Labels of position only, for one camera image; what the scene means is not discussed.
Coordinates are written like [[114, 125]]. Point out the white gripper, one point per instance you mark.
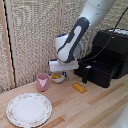
[[63, 65]]

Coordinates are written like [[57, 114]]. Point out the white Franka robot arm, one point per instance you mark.
[[75, 36]]

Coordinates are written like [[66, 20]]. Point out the white plate with floral rim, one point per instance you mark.
[[29, 110]]

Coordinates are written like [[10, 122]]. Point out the white bowl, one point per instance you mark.
[[57, 80]]

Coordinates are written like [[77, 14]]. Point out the yellow food piece in bowl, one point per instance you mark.
[[56, 76]]

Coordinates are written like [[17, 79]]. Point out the beige woven folding screen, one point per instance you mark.
[[30, 40]]

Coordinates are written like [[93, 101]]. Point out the pink cup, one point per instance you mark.
[[42, 82]]

